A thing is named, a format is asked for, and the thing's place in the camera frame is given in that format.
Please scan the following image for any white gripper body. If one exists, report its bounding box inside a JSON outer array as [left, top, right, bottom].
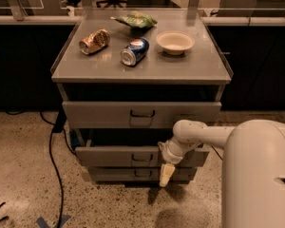
[[161, 137, 200, 165]]

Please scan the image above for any grey drawer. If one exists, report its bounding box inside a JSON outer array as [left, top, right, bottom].
[[88, 167, 197, 182], [63, 101, 221, 128], [74, 139, 211, 168]]

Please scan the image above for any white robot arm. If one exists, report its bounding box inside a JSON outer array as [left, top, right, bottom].
[[160, 120, 285, 228]]

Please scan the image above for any grey bottom drawer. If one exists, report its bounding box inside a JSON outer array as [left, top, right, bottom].
[[88, 167, 197, 182]]

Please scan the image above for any grey drawer cabinet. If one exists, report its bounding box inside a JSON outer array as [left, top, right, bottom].
[[49, 7, 235, 188]]

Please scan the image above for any grey top drawer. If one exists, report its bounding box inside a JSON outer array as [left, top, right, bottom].
[[63, 101, 221, 128]]

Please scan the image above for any blue pepsi can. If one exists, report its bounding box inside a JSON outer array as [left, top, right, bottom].
[[121, 37, 149, 67]]

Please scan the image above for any white paper bowl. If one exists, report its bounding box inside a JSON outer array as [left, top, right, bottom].
[[156, 30, 195, 55]]

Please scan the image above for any crushed gold soda can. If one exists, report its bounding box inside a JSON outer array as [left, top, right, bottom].
[[79, 28, 110, 55]]

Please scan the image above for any green chip bag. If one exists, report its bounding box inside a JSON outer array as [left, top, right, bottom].
[[112, 10, 158, 29]]

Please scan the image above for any blue tape cross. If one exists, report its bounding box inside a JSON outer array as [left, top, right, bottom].
[[35, 213, 72, 228]]

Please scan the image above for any black cable on right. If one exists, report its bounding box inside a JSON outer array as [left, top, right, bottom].
[[210, 145, 224, 162]]

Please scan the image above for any black cable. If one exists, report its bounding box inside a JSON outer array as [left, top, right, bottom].
[[4, 109, 79, 228], [210, 145, 224, 162]]

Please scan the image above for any black cable on left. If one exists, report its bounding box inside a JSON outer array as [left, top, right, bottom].
[[4, 109, 79, 228]]

